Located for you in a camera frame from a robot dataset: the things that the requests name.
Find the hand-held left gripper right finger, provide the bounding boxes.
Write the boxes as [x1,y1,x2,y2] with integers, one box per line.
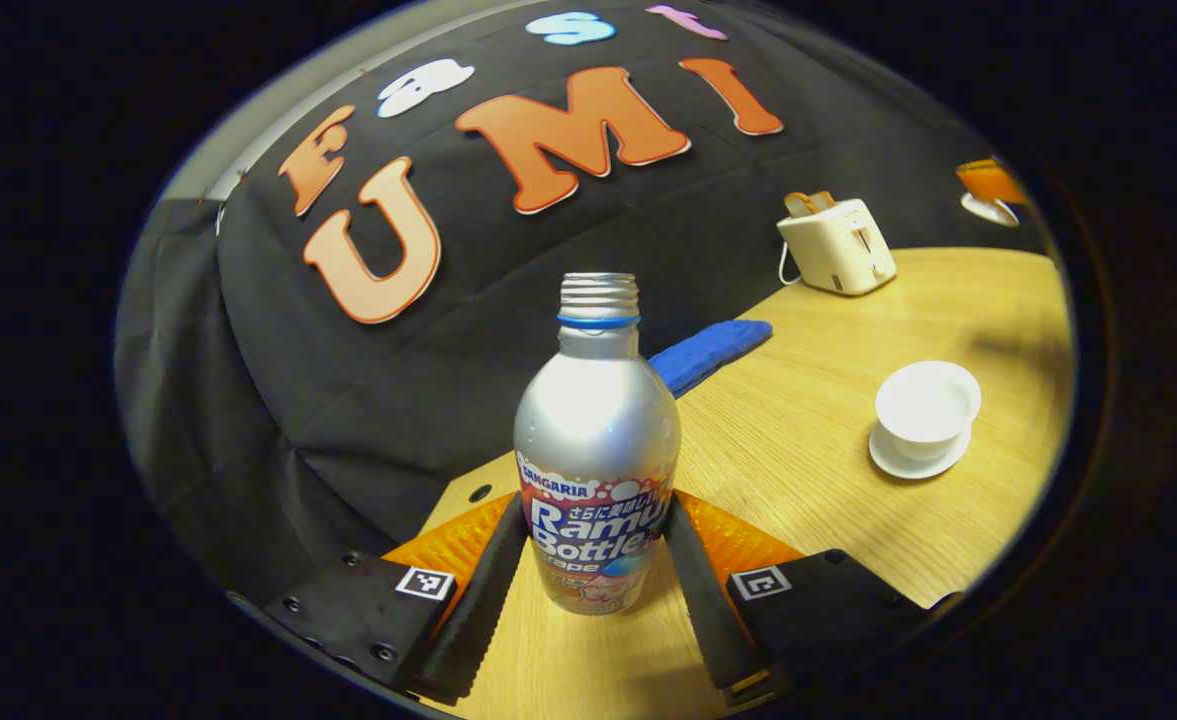
[660,488,964,713]

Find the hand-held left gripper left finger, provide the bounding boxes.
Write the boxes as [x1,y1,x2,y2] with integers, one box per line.
[228,490,531,703]

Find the white teacup lid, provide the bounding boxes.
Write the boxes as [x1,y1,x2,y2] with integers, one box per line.
[960,192,1021,229]

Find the silver water bottle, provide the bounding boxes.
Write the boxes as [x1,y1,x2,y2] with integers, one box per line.
[513,272,684,616]

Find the white teacup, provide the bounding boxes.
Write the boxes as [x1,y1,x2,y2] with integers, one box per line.
[875,361,983,462]

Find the white toaster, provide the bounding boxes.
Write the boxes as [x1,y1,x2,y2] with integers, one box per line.
[776,198,898,297]

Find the white saucer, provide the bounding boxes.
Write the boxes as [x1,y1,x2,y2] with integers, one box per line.
[868,422,973,481]

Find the blue folded towel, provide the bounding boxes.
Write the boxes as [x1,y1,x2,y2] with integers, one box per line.
[648,319,775,399]

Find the black backdrop cloth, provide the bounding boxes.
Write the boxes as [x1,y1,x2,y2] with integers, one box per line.
[113,0,1059,601]

